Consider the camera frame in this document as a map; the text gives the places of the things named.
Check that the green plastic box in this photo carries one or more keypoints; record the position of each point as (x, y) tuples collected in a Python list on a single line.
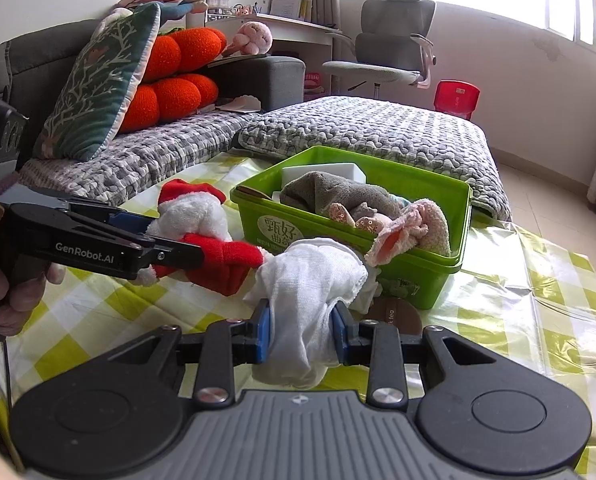
[(428, 280)]

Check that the pink plastic basket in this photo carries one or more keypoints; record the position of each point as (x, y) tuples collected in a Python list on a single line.
[(312, 85)]

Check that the grey quilted cushion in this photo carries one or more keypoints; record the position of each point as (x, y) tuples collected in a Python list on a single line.
[(378, 125)]

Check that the grey plush towel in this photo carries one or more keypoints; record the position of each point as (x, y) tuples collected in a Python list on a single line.
[(323, 187)]

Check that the orange segmented plush cushion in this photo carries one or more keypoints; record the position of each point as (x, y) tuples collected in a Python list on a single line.
[(167, 95)]

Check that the grey fabric sofa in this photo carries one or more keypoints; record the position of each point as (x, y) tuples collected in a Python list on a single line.
[(278, 80)]

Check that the grey office chair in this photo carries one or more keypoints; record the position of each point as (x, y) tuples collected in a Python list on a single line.
[(393, 25)]

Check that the pink fluffy towel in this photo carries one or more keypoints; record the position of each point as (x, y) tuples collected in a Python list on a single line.
[(418, 225)]

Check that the green checkered plastic tablecloth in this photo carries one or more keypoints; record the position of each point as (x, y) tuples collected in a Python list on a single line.
[(528, 310)]

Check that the blue plush toy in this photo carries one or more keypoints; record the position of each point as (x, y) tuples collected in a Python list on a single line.
[(177, 7)]

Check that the red plastic chair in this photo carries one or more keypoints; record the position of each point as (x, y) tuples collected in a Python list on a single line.
[(455, 97)]

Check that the pink plush toy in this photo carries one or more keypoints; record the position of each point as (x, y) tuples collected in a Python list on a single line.
[(253, 35)]

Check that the teal branch-print pillow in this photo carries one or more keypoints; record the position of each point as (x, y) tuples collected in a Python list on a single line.
[(92, 85)]

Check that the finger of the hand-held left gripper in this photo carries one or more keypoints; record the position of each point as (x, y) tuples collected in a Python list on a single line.
[(177, 255), (125, 220)]

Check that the red white santa plush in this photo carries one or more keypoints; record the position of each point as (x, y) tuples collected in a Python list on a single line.
[(192, 210)]

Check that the person's left hand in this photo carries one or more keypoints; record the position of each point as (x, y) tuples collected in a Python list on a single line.
[(22, 305)]

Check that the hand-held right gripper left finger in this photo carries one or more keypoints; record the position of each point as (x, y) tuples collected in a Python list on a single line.
[(264, 330)]

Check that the white desk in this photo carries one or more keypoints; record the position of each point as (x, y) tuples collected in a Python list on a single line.
[(298, 27)]

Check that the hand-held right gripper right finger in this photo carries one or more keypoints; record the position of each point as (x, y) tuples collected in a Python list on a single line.
[(335, 332)]

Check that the brown round coaster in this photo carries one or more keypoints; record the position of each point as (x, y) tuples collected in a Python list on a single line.
[(398, 316)]

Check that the white sponge block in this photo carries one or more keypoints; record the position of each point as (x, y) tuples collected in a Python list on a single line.
[(328, 170)]

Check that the white cloth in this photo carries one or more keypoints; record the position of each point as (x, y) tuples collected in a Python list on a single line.
[(303, 280)]

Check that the grey quilted sofa cover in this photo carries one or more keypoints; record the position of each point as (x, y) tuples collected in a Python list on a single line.
[(152, 150)]

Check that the white scalloped paper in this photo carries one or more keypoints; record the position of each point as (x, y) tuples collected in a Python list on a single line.
[(240, 104)]

